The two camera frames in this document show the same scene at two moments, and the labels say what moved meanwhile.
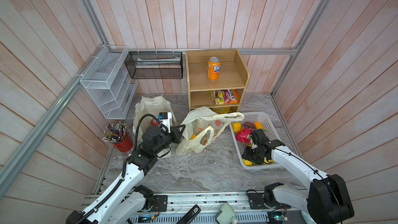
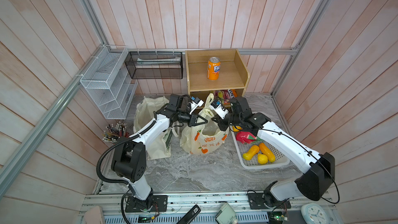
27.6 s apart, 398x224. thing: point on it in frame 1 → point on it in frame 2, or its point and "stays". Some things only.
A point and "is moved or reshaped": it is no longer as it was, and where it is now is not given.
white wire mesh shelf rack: [110, 81] stays
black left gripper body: [166, 139] → [184, 116]
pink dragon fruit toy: [243, 135] stays
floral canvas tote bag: [156, 105] stays
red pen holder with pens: [116, 134] stays
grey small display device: [226, 215] stays
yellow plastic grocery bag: [203, 127] is moved or reshaped
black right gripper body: [251, 154] → [229, 120]
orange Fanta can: [213, 68] stays
